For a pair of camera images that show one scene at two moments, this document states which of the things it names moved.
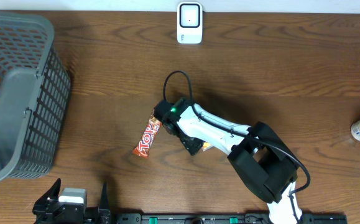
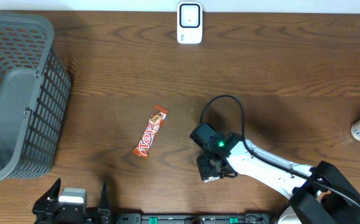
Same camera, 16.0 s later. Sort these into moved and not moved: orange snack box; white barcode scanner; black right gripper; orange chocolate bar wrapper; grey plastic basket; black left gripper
Moved: orange snack box; black right gripper
Not moved: grey plastic basket; black left gripper; white barcode scanner; orange chocolate bar wrapper
